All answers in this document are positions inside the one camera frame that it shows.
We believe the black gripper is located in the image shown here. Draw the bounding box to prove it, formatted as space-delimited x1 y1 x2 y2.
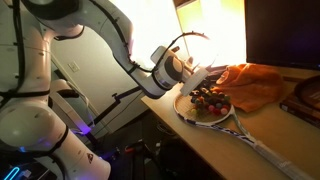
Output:
194 74 218 97

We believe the colourful felt ball garland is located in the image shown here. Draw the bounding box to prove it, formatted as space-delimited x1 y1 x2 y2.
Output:
188 86 233 117

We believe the orange terry towel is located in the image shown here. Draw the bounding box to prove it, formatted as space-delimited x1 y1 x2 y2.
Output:
211 63 284 113

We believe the white blue tennis racket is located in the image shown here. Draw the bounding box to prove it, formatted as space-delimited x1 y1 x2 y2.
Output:
173 90 314 180

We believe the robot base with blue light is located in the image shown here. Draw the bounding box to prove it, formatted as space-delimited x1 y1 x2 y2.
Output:
0 156 68 180

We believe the black computer monitor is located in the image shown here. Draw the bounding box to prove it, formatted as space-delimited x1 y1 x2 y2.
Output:
244 0 320 71

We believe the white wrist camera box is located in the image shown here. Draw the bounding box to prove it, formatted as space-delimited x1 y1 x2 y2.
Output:
179 66 210 96

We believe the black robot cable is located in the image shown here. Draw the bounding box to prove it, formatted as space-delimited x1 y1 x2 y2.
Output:
86 0 222 76

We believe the black articulated camera mount arm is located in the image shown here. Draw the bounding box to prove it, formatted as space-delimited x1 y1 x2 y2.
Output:
88 84 143 128

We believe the white wall outlet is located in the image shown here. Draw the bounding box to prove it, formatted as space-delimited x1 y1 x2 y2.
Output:
67 61 81 74

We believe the white stand post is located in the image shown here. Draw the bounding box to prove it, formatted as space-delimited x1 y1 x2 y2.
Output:
49 78 98 135

